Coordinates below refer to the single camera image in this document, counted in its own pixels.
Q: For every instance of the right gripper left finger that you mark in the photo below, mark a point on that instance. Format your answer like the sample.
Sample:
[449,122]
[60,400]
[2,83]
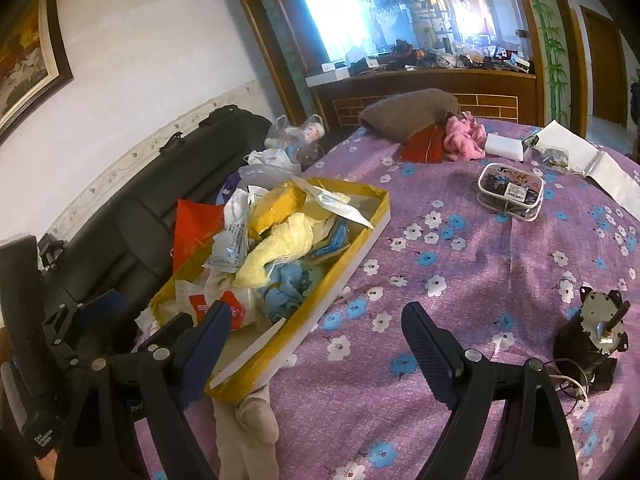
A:
[200,349]

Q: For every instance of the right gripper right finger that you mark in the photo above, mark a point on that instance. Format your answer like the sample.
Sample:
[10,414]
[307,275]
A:
[465,385]

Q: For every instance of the black electric motor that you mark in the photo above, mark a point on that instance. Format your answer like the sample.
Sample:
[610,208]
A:
[584,348]

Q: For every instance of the blue print wipes packet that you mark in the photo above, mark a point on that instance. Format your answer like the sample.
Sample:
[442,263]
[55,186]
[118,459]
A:
[229,250]

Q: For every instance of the blue fuzzy cloth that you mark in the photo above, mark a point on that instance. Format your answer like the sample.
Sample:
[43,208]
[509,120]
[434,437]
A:
[290,284]

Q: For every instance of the yellow fuzzy cloth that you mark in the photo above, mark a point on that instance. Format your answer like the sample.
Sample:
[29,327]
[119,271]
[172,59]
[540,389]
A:
[287,242]

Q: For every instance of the yellow snack packet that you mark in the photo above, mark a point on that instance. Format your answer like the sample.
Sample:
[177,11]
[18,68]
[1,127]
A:
[274,207]

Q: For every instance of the silver foil packet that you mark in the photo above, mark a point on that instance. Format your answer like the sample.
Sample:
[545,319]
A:
[332,202]

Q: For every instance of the red label tissue pack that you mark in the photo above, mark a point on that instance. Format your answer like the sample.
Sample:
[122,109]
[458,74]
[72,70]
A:
[215,304]

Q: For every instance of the blue sponge cloth stack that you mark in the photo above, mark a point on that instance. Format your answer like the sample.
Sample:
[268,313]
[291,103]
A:
[337,241]

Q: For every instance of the beige socks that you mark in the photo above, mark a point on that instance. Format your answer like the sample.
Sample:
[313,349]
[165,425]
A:
[246,437]

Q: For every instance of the black leather sofa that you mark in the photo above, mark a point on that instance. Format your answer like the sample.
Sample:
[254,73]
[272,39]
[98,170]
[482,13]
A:
[125,246]

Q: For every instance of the purple floral tablecloth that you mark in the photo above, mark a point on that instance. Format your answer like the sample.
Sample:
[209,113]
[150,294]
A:
[352,403]

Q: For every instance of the red gift bag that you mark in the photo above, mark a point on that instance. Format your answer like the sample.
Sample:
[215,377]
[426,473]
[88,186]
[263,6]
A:
[196,224]

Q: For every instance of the yellow-edged white foam box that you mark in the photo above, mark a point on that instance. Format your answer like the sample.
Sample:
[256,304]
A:
[253,354]

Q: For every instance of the clear plastic container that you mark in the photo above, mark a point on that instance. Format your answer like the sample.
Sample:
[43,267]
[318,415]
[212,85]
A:
[511,191]

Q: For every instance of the white rectangular box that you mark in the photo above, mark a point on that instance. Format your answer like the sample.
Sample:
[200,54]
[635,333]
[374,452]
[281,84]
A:
[504,147]

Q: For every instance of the red cloth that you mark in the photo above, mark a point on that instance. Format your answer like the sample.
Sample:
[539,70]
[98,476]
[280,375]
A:
[425,146]

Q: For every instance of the pink plush cloth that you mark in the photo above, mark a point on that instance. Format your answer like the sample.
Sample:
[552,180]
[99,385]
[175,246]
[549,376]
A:
[465,138]

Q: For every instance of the white paper sheets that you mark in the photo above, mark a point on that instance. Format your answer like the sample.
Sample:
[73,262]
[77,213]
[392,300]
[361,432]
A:
[583,158]

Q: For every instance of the clear plastic bags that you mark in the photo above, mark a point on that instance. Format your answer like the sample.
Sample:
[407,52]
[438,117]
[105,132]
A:
[288,151]

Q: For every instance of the brown fuzzy cushion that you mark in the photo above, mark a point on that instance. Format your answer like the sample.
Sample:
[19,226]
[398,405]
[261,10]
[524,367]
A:
[397,118]

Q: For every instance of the framed painting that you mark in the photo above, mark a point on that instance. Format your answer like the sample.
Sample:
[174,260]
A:
[34,64]

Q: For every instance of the person in dark clothes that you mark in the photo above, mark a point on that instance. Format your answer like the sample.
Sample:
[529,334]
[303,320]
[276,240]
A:
[634,106]

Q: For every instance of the wooden door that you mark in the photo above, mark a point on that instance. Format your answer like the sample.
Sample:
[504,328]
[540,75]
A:
[608,68]

